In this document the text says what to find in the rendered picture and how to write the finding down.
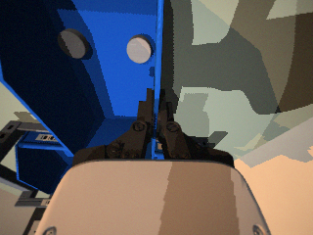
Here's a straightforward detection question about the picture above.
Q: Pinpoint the dark grey case with orange latches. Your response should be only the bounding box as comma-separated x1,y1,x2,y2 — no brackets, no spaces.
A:
22,208,47,235

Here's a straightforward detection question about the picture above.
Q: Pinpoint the grey metal disc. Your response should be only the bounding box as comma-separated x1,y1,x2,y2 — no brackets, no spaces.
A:
58,28,89,59
126,34,152,64

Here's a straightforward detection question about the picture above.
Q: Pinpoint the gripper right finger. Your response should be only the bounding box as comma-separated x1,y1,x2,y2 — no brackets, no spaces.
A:
156,89,235,167

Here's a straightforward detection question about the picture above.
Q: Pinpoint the grey metal shelf frame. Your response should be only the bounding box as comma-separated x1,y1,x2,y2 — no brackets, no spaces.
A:
0,121,209,208

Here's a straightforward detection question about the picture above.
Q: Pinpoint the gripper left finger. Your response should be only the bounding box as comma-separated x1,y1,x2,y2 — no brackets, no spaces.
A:
72,88,155,166

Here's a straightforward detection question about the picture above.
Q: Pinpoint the blue bin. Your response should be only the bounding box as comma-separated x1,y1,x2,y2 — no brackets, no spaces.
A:
15,131,73,195
0,0,164,159
155,141,164,160

